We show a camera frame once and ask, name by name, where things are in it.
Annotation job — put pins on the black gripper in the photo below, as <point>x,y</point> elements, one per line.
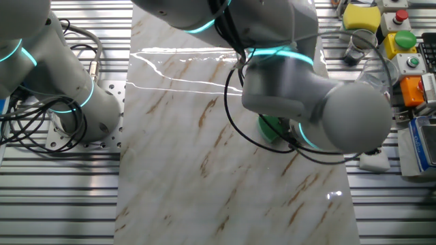
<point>285,127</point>

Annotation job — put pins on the green sponge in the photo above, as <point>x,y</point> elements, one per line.
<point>269,128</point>

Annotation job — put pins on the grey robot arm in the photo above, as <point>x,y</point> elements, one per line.
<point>357,115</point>

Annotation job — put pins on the yellow sponge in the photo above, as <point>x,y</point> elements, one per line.
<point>361,17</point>

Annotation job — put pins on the white folded cloth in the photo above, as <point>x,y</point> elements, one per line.
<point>374,161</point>

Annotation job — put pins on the marble pattern board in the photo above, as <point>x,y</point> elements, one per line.
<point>204,187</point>

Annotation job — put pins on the clear glass mug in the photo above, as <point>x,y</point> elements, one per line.
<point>378,73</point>

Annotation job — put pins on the small clear glass cup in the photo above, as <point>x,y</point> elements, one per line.
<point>361,46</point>

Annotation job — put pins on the orange box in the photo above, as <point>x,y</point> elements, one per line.
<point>410,92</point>

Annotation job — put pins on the blue white digital scale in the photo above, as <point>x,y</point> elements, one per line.
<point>424,143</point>

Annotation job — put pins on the grey box small green button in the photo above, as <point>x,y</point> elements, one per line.
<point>413,62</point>

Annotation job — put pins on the yellow box green button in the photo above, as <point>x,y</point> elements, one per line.
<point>405,40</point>

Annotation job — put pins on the white ribbed device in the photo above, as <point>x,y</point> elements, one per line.
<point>429,86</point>

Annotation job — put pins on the grey box red button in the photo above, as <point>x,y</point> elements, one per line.
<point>401,15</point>

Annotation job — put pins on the black keyboard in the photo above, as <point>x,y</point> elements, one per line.
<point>428,51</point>

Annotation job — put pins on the small metal bracket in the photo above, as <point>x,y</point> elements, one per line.
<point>402,116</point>

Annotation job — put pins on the plain grey switch box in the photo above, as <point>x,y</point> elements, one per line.
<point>391,4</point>

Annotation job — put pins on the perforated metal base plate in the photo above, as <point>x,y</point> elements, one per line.
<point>112,88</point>

